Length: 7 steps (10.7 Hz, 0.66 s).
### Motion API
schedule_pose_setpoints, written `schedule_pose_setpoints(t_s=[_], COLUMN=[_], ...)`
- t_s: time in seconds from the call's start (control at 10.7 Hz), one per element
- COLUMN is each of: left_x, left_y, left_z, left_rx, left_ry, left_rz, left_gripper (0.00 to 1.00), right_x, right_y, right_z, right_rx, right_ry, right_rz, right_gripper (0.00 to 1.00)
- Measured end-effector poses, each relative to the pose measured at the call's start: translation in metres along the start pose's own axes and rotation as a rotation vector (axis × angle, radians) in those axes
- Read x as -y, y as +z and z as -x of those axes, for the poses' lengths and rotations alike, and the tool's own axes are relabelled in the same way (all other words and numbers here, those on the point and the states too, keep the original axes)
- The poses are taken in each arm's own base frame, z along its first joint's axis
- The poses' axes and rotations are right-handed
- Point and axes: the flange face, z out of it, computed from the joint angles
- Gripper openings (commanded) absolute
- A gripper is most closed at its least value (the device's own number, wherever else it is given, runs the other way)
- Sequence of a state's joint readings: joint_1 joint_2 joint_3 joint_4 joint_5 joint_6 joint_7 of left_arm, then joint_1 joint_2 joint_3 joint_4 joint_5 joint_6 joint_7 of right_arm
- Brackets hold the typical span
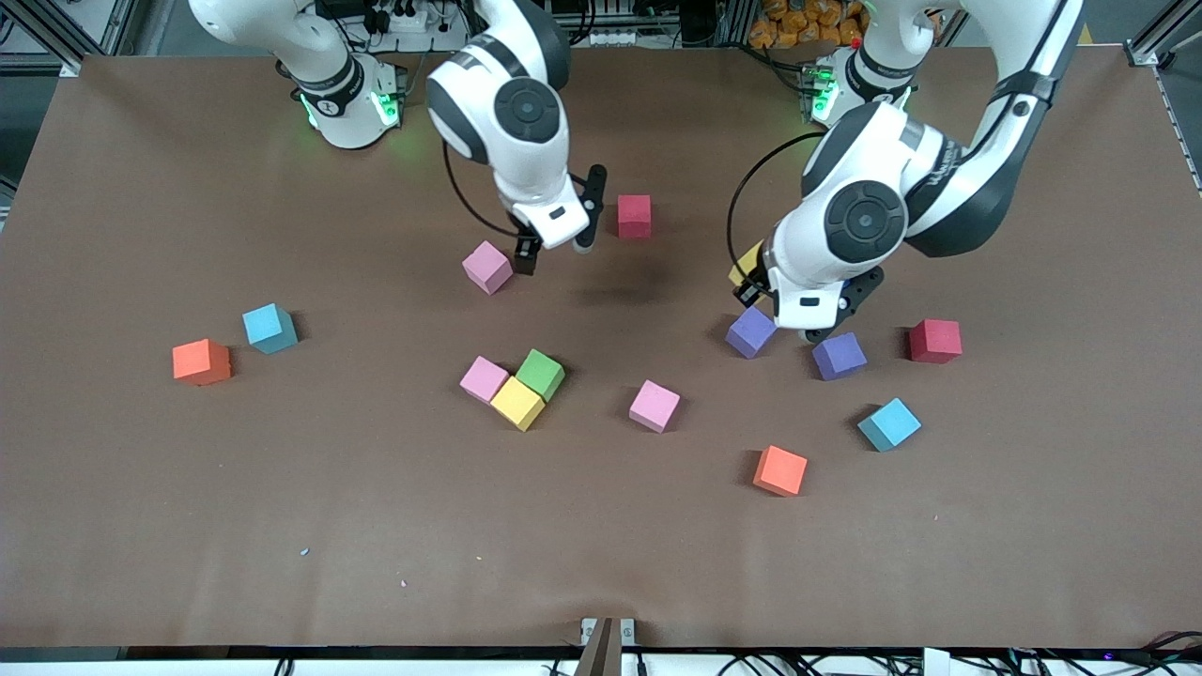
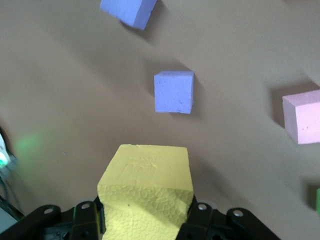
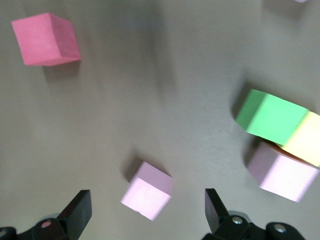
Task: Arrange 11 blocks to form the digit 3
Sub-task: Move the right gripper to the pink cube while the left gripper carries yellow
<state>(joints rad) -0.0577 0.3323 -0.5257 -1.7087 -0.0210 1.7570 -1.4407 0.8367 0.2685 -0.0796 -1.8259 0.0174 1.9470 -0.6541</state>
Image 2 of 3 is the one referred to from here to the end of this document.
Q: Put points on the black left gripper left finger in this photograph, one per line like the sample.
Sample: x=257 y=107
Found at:
x=85 y=220

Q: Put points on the green foam cube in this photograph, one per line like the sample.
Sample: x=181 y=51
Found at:
x=318 y=200

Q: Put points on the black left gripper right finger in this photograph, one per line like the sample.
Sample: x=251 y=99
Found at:
x=207 y=225

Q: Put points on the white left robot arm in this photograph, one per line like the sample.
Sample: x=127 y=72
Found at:
x=2 y=150

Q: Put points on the yellow foam cube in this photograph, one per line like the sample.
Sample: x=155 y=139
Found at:
x=145 y=187

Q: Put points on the purple foam cube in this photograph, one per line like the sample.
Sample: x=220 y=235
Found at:
x=173 y=92
x=127 y=10

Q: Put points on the pink foam cube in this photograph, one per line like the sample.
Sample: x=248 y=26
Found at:
x=305 y=120

